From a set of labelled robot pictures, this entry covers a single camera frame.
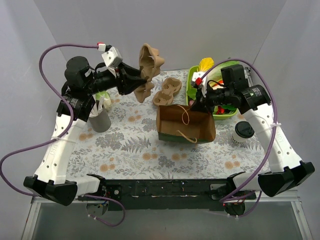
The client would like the brown green paper bag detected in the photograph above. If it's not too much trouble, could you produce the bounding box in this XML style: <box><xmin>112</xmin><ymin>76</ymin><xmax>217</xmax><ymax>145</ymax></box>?
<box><xmin>156</xmin><ymin>104</ymin><xmax>216</xmax><ymax>144</ymax></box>

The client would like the purple cable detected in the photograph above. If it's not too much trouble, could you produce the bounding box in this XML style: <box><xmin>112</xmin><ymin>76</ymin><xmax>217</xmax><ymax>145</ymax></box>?
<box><xmin>202</xmin><ymin>58</ymin><xmax>280</xmax><ymax>218</ymax></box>
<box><xmin>0</xmin><ymin>43</ymin><xmax>126</xmax><ymax>228</ymax></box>

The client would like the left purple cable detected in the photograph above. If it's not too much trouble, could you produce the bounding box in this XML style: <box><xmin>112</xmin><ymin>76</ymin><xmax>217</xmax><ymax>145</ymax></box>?
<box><xmin>0</xmin><ymin>43</ymin><xmax>126</xmax><ymax>228</ymax></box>

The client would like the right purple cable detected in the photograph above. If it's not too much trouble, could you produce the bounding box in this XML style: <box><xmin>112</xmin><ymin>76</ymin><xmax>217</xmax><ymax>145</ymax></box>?
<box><xmin>202</xmin><ymin>58</ymin><xmax>280</xmax><ymax>218</ymax></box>

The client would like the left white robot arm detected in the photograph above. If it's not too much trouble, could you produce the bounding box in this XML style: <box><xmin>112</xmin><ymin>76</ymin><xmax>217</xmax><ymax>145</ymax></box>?
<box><xmin>23</xmin><ymin>56</ymin><xmax>147</xmax><ymax>206</ymax></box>

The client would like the green plastic basket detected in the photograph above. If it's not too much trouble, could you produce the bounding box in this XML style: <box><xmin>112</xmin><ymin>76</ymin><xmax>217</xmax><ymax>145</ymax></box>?
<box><xmin>185</xmin><ymin>65</ymin><xmax>237</xmax><ymax>120</ymax></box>

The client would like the red pepper toy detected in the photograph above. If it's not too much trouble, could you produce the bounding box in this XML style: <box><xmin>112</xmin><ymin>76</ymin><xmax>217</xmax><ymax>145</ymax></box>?
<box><xmin>213</xmin><ymin>79</ymin><xmax>225</xmax><ymax>115</ymax></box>

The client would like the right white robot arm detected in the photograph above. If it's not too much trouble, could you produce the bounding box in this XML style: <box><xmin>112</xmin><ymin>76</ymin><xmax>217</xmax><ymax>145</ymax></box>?
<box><xmin>190</xmin><ymin>64</ymin><xmax>315</xmax><ymax>202</ymax></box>

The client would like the aluminium frame rail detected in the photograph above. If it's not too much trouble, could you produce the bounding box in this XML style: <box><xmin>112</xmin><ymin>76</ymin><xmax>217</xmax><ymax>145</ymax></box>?
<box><xmin>22</xmin><ymin>190</ymin><xmax>312</xmax><ymax>240</ymax></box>

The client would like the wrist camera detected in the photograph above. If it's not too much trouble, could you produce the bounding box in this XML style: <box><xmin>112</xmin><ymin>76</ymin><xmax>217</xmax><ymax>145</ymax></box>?
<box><xmin>101</xmin><ymin>46</ymin><xmax>123</xmax><ymax>69</ymax></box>
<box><xmin>190</xmin><ymin>71</ymin><xmax>207</xmax><ymax>96</ymax></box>

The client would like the yellow leafy vegetable toy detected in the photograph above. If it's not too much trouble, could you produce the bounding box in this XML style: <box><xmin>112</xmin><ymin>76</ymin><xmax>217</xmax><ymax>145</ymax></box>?
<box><xmin>198</xmin><ymin>57</ymin><xmax>215</xmax><ymax>73</ymax></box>

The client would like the small bok choy toy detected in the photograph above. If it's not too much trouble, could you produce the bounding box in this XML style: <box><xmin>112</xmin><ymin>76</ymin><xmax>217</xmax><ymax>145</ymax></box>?
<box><xmin>95</xmin><ymin>91</ymin><xmax>112</xmax><ymax>111</ymax></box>

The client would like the large napa cabbage toy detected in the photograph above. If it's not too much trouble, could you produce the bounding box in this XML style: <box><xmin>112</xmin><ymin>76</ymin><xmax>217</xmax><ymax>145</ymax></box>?
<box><xmin>207</xmin><ymin>61</ymin><xmax>239</xmax><ymax>88</ymax></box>

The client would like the purple onion toy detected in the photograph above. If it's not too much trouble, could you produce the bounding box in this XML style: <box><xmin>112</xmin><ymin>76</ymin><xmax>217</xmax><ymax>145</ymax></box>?
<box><xmin>188</xmin><ymin>99</ymin><xmax>197</xmax><ymax>107</ymax></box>

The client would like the brown pulp cup carrier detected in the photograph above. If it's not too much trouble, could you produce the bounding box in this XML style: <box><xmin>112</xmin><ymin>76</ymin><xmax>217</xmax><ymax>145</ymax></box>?
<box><xmin>134</xmin><ymin>43</ymin><xmax>165</xmax><ymax>103</ymax></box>

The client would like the grey straw holder cup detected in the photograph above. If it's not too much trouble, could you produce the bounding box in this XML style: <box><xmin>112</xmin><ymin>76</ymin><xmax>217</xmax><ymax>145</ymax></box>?
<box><xmin>89</xmin><ymin>108</ymin><xmax>112</xmax><ymax>133</ymax></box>

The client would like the white paper coffee cup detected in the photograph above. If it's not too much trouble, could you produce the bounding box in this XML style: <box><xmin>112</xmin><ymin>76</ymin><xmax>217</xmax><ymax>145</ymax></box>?
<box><xmin>231</xmin><ymin>133</ymin><xmax>250</xmax><ymax>147</ymax></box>

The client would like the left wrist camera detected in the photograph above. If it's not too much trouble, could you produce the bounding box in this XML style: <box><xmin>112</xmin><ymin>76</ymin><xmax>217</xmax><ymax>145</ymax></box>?
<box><xmin>101</xmin><ymin>46</ymin><xmax>123</xmax><ymax>69</ymax></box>

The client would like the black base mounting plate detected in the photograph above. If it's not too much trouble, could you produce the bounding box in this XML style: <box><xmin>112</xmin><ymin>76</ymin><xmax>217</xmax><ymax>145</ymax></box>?
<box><xmin>77</xmin><ymin>179</ymin><xmax>258</xmax><ymax>211</ymax></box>

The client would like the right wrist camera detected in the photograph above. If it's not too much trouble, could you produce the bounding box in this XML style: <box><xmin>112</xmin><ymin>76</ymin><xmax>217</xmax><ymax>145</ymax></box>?
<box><xmin>190</xmin><ymin>71</ymin><xmax>207</xmax><ymax>96</ymax></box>

